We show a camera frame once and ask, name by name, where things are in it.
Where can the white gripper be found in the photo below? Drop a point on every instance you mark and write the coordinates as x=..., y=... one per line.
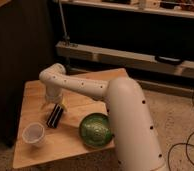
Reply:
x=53, y=95

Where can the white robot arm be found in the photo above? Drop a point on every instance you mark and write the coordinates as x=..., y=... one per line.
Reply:
x=135, y=137

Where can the wooden table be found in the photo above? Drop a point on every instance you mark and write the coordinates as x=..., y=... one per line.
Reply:
x=62, y=142

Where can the clear plastic cup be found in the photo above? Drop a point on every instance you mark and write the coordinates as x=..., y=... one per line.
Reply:
x=34, y=134

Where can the green bowl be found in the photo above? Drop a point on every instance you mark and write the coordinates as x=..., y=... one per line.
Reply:
x=94, y=130

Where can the long white case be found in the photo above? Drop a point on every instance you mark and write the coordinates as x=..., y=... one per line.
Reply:
x=126, y=59

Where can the metal stand pole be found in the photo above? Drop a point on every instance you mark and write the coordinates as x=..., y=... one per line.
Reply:
x=66, y=36

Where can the wooden shelf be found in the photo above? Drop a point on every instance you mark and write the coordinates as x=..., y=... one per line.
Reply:
x=137, y=6

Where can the black case handle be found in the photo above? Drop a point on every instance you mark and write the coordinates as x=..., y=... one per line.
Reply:
x=170, y=61

